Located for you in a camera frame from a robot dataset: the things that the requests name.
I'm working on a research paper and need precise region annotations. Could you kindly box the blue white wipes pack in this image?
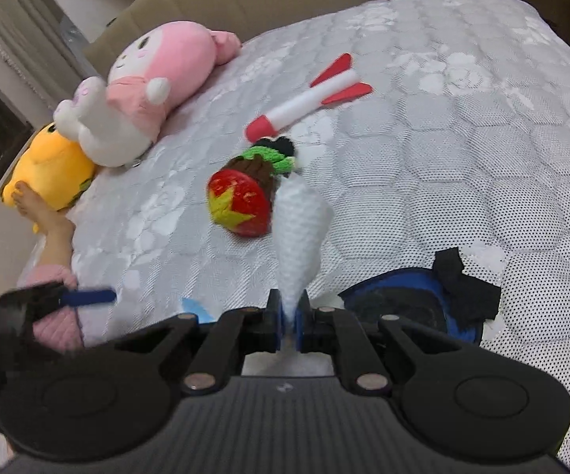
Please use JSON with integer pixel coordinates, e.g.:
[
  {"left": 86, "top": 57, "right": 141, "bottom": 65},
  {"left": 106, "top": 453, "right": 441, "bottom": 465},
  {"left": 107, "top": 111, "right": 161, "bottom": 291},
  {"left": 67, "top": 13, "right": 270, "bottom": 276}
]
[{"left": 181, "top": 297, "right": 216, "bottom": 323}]

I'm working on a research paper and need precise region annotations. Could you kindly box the white crochet cloth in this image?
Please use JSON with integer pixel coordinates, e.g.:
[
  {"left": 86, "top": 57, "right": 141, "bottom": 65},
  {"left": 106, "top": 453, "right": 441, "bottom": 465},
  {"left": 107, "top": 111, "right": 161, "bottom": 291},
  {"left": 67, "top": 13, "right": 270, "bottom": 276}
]
[{"left": 271, "top": 173, "right": 333, "bottom": 336}]

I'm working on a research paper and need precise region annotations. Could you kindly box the bare foot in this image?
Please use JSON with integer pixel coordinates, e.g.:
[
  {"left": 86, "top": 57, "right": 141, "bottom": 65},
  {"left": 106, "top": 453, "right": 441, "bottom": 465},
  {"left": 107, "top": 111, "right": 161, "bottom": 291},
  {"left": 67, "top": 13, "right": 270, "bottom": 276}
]
[{"left": 12, "top": 182, "right": 75, "bottom": 267}]

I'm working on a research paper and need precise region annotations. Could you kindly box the yellow plush toy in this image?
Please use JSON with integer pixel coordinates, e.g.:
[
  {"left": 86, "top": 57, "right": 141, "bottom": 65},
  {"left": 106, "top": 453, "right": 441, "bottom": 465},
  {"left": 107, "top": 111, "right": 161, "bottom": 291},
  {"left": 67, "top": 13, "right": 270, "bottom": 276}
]
[{"left": 1, "top": 122, "right": 98, "bottom": 211}]

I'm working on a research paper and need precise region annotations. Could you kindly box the green black crochet cupcake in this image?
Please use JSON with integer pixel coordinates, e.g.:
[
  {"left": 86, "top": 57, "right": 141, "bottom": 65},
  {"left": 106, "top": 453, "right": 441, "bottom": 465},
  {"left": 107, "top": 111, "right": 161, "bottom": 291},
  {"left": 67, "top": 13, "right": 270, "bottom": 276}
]
[{"left": 241, "top": 136, "right": 296, "bottom": 175}]

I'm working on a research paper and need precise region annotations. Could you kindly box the pink plush rabbit toy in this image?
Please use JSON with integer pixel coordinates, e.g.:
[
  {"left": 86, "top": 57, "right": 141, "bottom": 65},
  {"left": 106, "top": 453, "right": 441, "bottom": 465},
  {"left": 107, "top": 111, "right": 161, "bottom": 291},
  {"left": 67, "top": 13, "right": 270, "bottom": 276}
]
[{"left": 54, "top": 21, "right": 241, "bottom": 168}]

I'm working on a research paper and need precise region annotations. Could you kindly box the red white toy rocket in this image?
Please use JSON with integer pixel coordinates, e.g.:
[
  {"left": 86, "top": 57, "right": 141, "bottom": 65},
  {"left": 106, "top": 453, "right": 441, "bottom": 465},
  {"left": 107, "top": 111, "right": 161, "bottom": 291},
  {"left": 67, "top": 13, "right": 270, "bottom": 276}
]
[{"left": 244, "top": 54, "right": 373, "bottom": 142}]

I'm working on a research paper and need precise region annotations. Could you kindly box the quilted grey bed cover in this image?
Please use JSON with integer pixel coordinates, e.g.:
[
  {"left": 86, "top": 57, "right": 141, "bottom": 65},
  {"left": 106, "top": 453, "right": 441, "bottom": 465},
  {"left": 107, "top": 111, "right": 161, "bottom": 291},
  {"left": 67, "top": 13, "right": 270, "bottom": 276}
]
[{"left": 28, "top": 0, "right": 570, "bottom": 474}]

